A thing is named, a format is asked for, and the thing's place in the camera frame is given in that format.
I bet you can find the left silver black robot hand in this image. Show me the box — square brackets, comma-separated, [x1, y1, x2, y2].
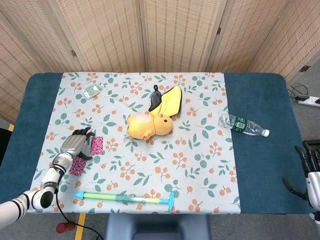
[60, 126, 96, 161]

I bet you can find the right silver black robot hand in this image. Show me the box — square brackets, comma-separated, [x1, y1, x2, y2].
[281, 140, 320, 208]

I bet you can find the small green white box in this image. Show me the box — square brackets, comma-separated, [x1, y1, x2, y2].
[81, 84, 100, 99]

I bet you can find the green blue toy water pump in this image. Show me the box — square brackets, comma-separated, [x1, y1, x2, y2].
[73, 190, 175, 210]

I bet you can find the yellow plush duck toy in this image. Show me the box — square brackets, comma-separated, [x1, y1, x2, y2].
[126, 112, 174, 140]

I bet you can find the floral print tablecloth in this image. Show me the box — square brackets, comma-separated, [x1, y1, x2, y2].
[23, 71, 242, 215]

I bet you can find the white power strip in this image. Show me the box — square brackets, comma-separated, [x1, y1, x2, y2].
[294, 95, 320, 108]

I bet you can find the clear plastic water bottle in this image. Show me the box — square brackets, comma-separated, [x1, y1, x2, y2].
[217, 112, 270, 138]

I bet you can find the dark blue table cover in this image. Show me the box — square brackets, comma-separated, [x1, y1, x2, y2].
[0, 71, 316, 216]

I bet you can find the yellow black plush pouch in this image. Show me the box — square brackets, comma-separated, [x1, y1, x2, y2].
[148, 84, 183, 118]

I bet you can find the bamboo folding screen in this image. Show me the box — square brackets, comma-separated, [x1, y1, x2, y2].
[0, 0, 320, 125]

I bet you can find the blue padded chair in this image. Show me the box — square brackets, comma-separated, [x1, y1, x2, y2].
[104, 214, 212, 240]

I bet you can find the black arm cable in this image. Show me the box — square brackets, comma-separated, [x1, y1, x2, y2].
[55, 191, 105, 240]

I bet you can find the black floor cable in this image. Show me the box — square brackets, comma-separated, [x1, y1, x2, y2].
[287, 82, 310, 100]

